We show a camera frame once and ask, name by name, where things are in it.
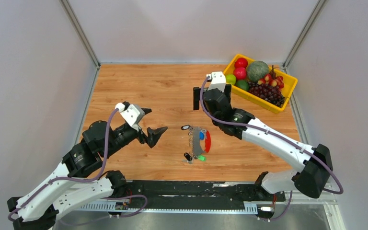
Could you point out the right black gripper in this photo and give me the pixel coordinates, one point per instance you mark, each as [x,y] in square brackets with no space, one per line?
[196,101]

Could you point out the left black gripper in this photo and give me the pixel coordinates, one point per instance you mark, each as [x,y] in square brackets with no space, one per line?
[154,134]

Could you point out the clear keyring with red tag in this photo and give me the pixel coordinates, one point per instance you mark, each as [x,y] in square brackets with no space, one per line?
[199,143]

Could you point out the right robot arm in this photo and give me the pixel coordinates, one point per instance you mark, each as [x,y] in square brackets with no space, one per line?
[311,166]

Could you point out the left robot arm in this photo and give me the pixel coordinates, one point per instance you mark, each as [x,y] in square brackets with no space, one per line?
[80,177]

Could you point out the light green apple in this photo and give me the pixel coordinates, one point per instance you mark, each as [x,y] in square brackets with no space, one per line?
[231,79]

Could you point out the dark green lime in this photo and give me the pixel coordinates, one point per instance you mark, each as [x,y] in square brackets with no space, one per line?
[243,85]

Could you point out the pink red apple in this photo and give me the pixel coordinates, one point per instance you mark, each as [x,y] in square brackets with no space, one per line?
[240,73]

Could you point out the red apple back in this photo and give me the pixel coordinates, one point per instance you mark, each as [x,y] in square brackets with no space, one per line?
[241,63]

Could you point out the green grey melon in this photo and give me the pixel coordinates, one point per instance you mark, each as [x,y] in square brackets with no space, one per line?
[257,70]

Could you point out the purple grape bunch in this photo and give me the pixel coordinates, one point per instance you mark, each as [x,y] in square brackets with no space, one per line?
[267,93]

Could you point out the red cherry cluster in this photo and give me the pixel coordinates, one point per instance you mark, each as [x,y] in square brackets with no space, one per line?
[272,79]

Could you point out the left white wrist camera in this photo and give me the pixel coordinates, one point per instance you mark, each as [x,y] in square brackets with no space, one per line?
[131,113]

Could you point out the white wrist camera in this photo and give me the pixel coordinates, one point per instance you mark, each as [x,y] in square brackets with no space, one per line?
[217,80]
[131,113]

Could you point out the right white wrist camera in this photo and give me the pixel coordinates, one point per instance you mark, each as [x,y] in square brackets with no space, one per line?
[217,80]

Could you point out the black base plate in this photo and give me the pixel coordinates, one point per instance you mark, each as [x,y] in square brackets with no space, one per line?
[197,195]

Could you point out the aluminium frame rail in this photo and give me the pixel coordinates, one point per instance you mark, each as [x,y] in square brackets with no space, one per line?
[131,203]

